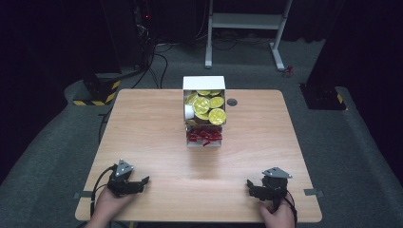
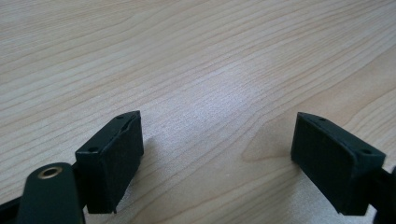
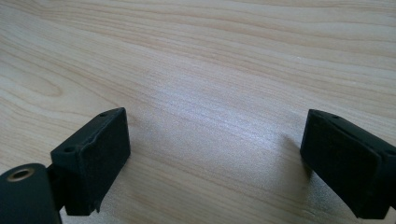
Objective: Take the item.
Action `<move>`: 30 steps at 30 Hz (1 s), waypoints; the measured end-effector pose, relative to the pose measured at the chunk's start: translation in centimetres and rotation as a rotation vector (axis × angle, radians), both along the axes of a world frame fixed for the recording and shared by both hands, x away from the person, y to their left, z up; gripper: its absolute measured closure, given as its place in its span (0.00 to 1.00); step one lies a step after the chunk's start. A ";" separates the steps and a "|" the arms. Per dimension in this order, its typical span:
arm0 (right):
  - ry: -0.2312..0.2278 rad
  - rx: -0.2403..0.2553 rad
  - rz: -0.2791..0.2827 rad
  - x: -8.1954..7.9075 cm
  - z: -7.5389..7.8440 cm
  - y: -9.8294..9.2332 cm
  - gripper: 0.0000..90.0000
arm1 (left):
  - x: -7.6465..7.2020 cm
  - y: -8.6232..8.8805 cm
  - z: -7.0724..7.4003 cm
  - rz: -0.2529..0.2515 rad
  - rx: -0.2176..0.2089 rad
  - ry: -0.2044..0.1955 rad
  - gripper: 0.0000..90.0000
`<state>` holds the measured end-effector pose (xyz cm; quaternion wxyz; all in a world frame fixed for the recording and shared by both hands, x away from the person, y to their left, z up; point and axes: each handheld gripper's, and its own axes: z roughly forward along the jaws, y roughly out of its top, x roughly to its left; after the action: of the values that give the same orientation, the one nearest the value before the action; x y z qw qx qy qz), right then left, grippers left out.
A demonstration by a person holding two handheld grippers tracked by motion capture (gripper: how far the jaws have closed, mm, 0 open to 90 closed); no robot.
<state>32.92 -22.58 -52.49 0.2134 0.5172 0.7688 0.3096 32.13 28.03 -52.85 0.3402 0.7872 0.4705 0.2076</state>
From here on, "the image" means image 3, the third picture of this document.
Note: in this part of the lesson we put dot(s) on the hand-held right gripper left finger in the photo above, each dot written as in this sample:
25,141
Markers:
93,161

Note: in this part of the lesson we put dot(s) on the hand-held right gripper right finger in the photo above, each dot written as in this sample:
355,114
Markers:
345,165

